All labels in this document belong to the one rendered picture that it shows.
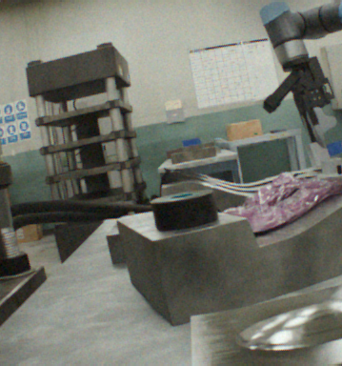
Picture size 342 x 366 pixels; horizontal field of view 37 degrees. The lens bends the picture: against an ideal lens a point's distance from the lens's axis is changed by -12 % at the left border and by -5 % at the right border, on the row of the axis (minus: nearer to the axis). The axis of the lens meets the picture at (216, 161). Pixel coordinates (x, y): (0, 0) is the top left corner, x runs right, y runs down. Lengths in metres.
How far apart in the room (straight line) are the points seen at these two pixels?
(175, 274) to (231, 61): 7.12
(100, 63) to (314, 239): 4.50
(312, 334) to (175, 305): 0.26
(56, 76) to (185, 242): 4.59
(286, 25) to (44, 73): 4.11
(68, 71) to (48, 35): 2.97
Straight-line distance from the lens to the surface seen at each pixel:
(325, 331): 0.41
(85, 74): 5.10
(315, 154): 1.21
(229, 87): 7.65
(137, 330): 0.65
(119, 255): 1.06
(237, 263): 0.64
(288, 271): 0.68
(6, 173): 1.19
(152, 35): 7.77
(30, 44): 8.12
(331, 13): 1.27
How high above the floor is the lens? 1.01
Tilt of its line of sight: 3 degrees down
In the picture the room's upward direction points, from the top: 11 degrees counter-clockwise
